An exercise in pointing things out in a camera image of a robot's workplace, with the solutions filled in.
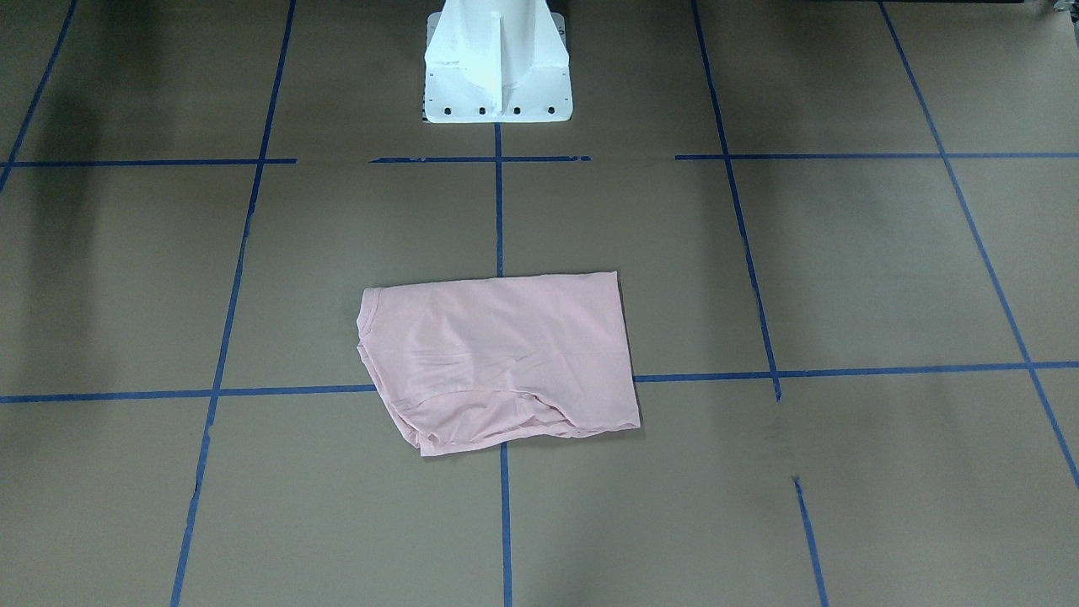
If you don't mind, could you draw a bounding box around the pink Snoopy t-shirt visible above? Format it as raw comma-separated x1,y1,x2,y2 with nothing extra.
356,271,642,457

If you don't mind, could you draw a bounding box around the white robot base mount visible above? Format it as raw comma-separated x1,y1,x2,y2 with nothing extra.
421,1,574,124

